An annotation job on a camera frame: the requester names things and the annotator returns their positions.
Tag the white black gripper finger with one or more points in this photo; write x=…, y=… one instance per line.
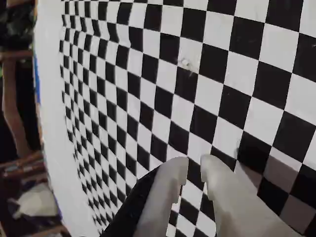
x=160, y=197

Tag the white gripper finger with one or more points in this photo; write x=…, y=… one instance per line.
x=234, y=209

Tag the black white checkerboard mat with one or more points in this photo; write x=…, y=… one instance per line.
x=172, y=86

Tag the wooden chair back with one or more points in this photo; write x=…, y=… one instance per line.
x=11, y=103

